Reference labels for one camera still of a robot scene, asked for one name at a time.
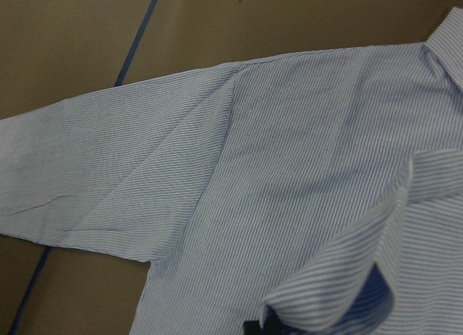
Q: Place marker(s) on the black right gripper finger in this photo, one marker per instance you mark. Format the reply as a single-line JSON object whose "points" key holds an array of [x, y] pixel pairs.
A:
{"points": [[251, 328]]}

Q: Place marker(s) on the light blue striped shirt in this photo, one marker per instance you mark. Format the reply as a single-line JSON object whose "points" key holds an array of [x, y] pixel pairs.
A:
{"points": [[316, 192]]}

